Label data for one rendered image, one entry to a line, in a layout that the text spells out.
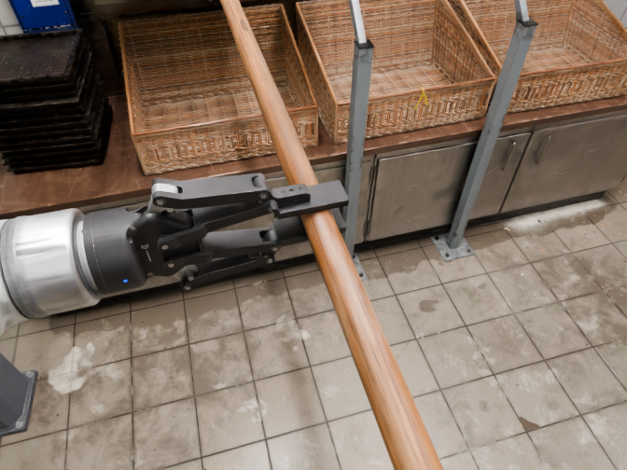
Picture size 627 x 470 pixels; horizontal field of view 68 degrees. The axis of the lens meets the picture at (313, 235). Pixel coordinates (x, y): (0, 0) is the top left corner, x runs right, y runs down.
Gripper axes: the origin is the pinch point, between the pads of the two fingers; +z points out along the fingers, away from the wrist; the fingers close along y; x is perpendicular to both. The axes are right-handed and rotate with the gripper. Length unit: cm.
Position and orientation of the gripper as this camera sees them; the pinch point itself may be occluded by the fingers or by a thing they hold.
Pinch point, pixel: (310, 212)
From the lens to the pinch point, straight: 46.3
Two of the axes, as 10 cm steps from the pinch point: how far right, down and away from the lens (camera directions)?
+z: 9.6, -2.0, 1.9
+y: -0.1, 6.7, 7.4
